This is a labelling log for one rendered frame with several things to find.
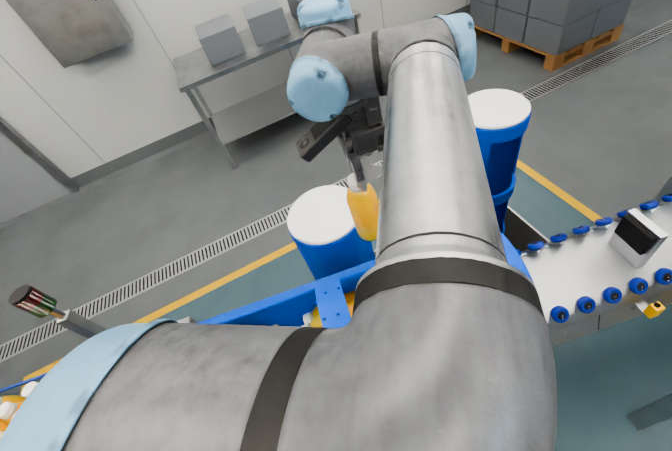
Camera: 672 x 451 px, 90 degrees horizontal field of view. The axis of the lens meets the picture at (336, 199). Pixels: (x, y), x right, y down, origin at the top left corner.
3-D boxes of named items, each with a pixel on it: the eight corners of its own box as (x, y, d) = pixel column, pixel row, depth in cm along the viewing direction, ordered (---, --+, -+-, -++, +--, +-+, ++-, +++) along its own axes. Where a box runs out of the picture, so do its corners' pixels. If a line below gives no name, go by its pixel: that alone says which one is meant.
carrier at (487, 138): (446, 242, 205) (496, 258, 191) (448, 125, 142) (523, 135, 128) (460, 208, 219) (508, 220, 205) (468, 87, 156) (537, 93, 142)
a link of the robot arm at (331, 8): (286, 18, 44) (299, -7, 49) (311, 92, 52) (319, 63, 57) (345, 5, 42) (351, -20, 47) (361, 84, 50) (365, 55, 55)
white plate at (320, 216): (371, 225, 115) (372, 227, 116) (346, 175, 134) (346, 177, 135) (295, 255, 113) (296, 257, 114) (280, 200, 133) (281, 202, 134)
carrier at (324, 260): (397, 326, 178) (377, 281, 198) (373, 227, 115) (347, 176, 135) (347, 347, 177) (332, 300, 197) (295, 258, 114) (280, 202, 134)
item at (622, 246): (643, 266, 97) (669, 235, 85) (630, 271, 97) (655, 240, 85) (614, 240, 104) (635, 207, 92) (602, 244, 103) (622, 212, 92)
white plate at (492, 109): (449, 122, 141) (449, 124, 142) (523, 132, 128) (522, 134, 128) (468, 86, 155) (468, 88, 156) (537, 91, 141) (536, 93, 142)
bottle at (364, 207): (390, 235, 83) (379, 184, 70) (364, 248, 83) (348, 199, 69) (377, 216, 88) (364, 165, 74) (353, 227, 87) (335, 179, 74)
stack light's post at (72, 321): (224, 398, 188) (66, 319, 109) (217, 401, 188) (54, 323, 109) (223, 391, 191) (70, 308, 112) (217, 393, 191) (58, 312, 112)
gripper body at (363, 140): (390, 151, 63) (381, 95, 54) (348, 167, 63) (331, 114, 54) (376, 129, 68) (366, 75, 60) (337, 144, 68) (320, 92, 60)
